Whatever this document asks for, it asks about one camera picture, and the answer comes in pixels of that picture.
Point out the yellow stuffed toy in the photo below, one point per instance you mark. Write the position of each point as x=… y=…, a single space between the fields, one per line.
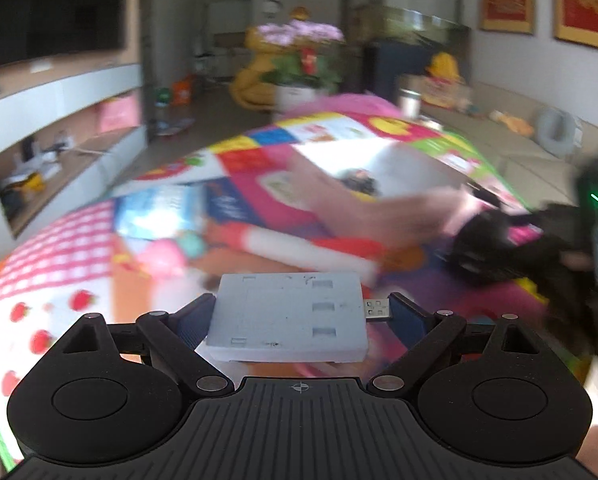
x=514 y=122

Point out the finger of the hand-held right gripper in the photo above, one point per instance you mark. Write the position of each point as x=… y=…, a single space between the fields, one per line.
x=544 y=272
x=549 y=222

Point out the beige sofa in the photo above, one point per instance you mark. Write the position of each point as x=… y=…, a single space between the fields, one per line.
x=519 y=145

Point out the pink cloth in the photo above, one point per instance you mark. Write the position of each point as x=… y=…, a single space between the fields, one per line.
x=349 y=105

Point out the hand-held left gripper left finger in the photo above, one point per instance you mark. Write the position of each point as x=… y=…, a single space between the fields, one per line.
x=191 y=322

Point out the cartoon print bag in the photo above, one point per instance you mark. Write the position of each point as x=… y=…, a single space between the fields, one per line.
x=444 y=92

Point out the black plush toy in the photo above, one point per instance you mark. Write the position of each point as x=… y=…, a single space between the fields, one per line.
x=484 y=245

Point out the watermelon pattern ball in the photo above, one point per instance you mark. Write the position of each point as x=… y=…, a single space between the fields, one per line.
x=163 y=96

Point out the glass fish tank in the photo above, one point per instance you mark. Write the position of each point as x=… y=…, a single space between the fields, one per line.
x=414 y=22

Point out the potted pink orchid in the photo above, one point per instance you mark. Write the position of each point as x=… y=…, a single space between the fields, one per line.
x=301 y=60

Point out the dark cabinet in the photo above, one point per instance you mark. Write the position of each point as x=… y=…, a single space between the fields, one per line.
x=394 y=67

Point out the orange box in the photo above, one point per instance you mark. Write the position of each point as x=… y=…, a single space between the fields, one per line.
x=184 y=92

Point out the white plastic adapter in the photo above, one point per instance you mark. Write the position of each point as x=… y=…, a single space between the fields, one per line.
x=284 y=315

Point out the red white foam rocket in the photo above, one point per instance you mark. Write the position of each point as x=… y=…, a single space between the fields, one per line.
x=304 y=255

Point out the cartoon wind-up figurine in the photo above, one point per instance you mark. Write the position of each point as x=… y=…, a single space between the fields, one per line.
x=360 y=181

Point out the silver cup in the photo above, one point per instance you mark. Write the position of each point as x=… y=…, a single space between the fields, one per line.
x=410 y=102

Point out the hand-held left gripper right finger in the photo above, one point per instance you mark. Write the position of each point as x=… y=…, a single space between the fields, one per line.
x=411 y=317

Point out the large yellow plush toy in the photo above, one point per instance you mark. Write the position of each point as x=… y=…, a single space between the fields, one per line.
x=249 y=85

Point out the colourful cartoon play mat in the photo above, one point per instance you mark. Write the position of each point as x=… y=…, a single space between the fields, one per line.
x=54 y=260

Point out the blue white wipes pack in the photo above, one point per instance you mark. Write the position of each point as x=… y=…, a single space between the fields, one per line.
x=154 y=210

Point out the white wall switch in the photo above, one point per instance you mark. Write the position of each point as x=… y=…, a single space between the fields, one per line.
x=40 y=65

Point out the wooden grey wall cabinet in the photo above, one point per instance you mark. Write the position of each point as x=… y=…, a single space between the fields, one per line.
x=54 y=95

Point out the yellow white package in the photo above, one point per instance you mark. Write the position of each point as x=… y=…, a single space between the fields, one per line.
x=23 y=184

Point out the black television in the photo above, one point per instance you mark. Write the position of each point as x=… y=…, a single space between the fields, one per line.
x=44 y=5

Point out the grey pillow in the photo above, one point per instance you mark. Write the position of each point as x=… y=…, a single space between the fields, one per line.
x=556 y=132

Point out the small pink toy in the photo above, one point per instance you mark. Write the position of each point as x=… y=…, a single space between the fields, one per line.
x=161 y=257

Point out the pink gift bag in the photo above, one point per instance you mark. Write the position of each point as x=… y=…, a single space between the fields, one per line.
x=119 y=114

